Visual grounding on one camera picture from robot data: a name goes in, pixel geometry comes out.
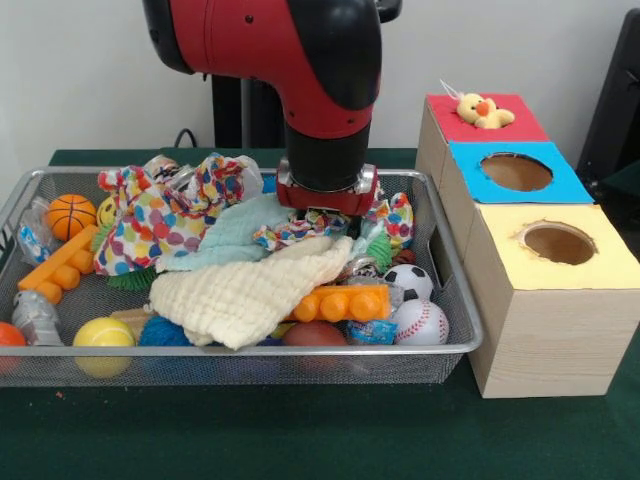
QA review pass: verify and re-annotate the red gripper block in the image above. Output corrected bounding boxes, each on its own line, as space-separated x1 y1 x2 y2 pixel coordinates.
276 182 376 240

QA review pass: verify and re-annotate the mint green cloth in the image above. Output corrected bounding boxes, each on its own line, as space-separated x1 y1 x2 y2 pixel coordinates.
159 194 296 274

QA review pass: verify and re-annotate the cream yellow cloth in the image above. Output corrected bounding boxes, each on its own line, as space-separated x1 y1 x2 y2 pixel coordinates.
148 237 354 350

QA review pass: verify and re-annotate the yellow toy duck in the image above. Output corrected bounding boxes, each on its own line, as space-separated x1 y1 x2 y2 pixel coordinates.
439 78 516 130

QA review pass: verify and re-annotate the large colourful dotted cloth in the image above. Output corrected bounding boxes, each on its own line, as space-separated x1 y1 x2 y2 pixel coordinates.
92 152 265 277

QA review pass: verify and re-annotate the clear mesh bin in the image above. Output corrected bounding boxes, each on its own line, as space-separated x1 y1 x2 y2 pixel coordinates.
0 164 484 386

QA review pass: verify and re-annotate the wooden box with three holes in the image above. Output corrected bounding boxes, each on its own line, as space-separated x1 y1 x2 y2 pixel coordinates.
414 92 640 400

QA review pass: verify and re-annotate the twisted colourful dotted cloth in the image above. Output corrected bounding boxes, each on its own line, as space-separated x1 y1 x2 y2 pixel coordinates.
252 192 415 252

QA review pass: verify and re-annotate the orange studded toy block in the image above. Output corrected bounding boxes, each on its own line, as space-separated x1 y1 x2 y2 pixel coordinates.
289 284 391 324

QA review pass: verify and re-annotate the black white soccer ball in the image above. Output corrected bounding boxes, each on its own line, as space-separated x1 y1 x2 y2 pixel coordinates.
383 263 435 303

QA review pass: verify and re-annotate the white baseball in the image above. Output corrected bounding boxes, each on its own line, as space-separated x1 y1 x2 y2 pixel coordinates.
393 299 450 347

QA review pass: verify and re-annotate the dark green table cloth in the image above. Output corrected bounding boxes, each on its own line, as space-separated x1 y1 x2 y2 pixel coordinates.
0 147 640 480
597 162 640 241

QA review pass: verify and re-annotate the yellow ball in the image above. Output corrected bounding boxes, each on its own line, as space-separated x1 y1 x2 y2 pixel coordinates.
72 317 137 379

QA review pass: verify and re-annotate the orange toy basketball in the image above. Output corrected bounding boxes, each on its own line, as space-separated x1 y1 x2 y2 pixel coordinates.
46 193 98 241

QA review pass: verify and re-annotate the long orange toy block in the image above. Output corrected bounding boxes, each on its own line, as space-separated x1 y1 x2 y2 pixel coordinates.
17 224 100 305

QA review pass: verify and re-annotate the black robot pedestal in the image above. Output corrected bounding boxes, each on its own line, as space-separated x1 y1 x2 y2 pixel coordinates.
212 0 404 150

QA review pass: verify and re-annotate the black frame stand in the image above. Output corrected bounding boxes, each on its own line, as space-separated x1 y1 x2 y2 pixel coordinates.
574 7 640 176

